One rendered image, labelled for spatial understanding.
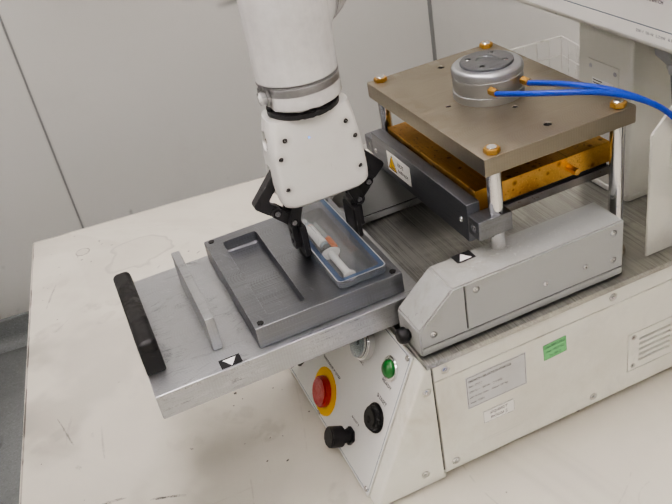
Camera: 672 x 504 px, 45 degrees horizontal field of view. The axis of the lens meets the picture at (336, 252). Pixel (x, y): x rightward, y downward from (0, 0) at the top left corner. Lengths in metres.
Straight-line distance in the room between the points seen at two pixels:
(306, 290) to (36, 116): 1.71
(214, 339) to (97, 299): 0.60
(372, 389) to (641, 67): 0.47
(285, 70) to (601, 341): 0.47
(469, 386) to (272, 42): 0.41
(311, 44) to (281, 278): 0.27
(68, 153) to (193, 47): 0.48
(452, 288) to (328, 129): 0.20
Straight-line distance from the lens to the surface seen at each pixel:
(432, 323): 0.81
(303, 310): 0.82
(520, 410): 0.95
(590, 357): 0.97
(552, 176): 0.89
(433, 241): 1.01
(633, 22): 0.92
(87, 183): 2.54
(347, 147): 0.84
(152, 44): 2.41
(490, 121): 0.87
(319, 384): 1.02
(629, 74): 0.99
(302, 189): 0.84
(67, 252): 1.58
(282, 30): 0.77
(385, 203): 1.06
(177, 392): 0.81
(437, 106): 0.92
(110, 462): 1.10
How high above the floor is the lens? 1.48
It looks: 33 degrees down
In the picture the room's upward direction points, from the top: 11 degrees counter-clockwise
